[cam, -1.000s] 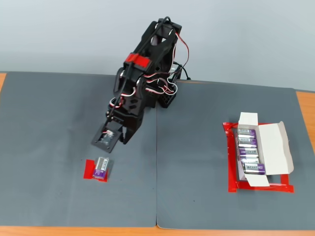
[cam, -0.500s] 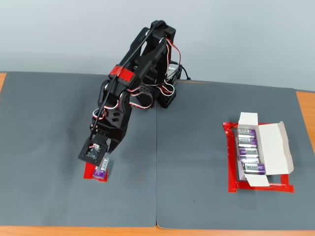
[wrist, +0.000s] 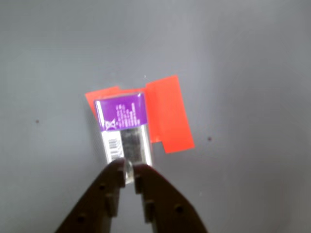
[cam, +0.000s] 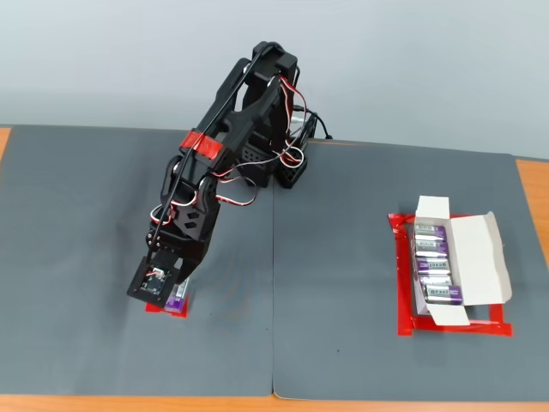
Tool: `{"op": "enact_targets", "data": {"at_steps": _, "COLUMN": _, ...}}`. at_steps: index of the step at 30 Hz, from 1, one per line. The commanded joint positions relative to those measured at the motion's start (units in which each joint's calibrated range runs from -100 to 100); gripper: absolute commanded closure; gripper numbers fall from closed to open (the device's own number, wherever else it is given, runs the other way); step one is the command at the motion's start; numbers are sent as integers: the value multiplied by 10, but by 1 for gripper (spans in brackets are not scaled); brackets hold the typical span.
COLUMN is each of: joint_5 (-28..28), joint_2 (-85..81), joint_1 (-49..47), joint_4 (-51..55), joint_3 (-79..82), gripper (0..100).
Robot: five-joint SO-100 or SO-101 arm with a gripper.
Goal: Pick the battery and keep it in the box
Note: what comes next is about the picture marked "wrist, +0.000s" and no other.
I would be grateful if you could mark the purple silver nine-volt battery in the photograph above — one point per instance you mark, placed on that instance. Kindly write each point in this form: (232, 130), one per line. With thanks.
(121, 114)

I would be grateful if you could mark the wide red tape patch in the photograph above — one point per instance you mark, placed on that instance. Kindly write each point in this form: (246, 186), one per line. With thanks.
(170, 116)

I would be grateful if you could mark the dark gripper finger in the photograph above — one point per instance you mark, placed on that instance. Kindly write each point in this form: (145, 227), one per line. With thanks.
(170, 208)
(97, 201)

